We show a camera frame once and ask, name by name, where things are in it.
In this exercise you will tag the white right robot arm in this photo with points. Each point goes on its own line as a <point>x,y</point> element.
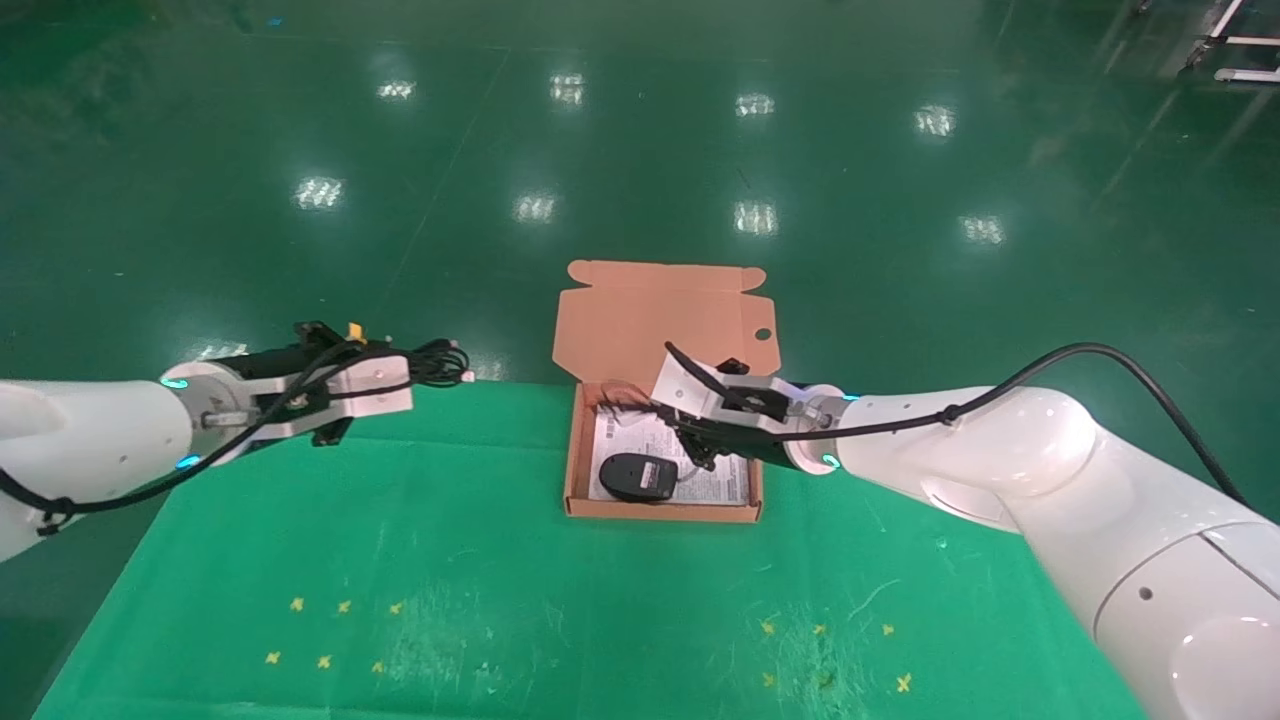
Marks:
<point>1050,480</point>

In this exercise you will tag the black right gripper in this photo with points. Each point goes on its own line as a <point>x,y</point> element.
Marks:
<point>745,445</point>

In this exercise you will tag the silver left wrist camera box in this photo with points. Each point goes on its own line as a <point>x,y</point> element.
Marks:
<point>370,385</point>

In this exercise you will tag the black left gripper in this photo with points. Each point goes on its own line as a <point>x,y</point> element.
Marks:
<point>275,362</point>

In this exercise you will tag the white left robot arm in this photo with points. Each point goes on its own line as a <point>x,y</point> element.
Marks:
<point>90,440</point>

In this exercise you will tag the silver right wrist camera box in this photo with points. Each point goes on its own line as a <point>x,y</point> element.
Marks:
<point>700,390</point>

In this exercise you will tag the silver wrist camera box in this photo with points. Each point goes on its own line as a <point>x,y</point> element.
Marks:
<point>700,390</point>
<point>370,385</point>

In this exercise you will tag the white printed instruction sheet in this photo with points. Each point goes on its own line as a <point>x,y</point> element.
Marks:
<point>720,485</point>

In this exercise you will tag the orange cardboard box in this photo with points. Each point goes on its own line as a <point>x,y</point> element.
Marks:
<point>650,320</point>

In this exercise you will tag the white metal frame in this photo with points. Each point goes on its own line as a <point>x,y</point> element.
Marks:
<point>1235,45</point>

